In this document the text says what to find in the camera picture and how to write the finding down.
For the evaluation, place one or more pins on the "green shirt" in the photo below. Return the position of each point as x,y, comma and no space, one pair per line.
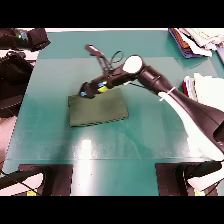
98,111

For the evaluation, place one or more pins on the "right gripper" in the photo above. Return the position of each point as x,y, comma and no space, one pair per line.
90,89

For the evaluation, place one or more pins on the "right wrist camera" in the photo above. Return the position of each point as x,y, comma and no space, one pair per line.
100,58

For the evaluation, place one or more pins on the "heap of clothes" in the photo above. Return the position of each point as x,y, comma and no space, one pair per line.
206,90
196,41

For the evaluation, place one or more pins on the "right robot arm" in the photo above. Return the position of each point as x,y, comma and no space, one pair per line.
186,106

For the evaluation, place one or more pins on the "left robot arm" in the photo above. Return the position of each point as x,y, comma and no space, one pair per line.
20,180

